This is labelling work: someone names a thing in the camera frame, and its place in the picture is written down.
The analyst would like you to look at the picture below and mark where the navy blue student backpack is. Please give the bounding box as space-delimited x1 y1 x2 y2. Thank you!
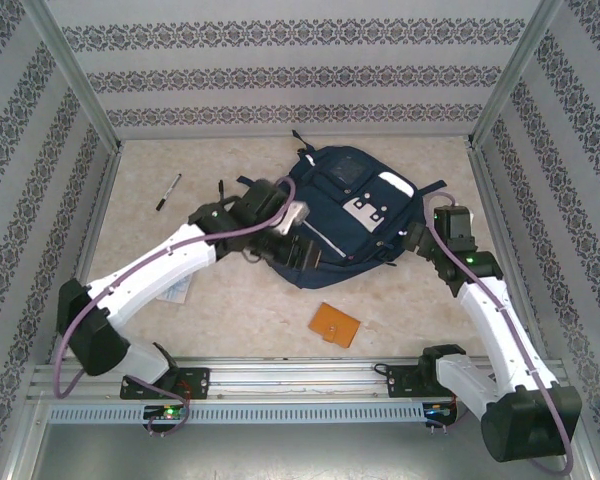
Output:
236 130 452 292

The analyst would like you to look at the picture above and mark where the white paper with blue print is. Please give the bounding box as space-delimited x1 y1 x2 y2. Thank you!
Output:
156 276 195 305

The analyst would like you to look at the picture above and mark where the orange leather wallet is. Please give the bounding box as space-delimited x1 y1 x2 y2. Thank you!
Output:
307 301 362 348

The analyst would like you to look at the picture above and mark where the black marker with white barrel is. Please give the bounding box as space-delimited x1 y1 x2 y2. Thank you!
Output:
154 173 183 212

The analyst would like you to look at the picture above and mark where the grey sheet metal shelf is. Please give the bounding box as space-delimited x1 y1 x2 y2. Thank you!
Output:
27 419 599 480

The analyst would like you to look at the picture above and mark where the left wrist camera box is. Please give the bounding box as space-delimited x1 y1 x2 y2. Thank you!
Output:
273 199 310 237

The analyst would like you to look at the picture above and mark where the aluminium table side rail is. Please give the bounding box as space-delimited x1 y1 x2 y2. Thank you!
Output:
472 147 549 359
48 149 124 364

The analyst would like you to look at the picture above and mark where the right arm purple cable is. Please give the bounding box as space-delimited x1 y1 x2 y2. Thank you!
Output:
421 191 577 474

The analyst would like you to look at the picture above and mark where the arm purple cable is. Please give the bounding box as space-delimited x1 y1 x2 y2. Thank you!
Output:
421 191 577 474
53 177 298 437

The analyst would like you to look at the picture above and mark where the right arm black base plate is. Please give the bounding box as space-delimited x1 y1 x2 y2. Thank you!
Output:
387 364 462 399

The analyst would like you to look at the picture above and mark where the aluminium mounting rail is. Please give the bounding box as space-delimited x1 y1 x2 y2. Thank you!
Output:
27 355 574 402

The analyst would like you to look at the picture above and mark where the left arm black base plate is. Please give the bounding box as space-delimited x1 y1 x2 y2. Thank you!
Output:
119 367 212 401

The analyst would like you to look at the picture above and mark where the aluminium frame post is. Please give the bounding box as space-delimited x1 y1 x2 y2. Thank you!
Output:
468 0 565 150
22 0 125 154

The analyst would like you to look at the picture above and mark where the grey slotted cable duct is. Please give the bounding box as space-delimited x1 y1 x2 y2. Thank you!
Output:
47 403 427 425

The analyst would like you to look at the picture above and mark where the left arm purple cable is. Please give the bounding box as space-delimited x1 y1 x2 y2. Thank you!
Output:
53 177 298 437

